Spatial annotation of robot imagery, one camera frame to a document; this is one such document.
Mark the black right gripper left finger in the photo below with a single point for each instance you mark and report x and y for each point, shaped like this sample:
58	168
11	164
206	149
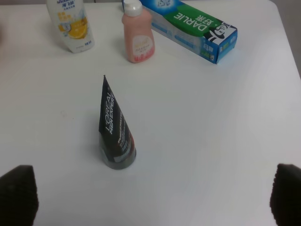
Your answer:
18	197

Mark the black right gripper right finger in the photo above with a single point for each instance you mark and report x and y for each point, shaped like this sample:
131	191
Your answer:
285	200

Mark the green blue Darlie toothpaste box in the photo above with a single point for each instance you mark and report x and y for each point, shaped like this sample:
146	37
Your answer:
199	32

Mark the black L'Oreal face wash tube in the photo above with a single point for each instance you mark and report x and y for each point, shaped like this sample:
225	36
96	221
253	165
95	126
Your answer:
116	142

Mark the white shampoo bottle orange label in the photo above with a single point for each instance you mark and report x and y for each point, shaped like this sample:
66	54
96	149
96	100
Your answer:
70	20

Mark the pink bottle with white cap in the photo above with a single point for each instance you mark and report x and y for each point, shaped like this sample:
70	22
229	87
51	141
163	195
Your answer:
139	40

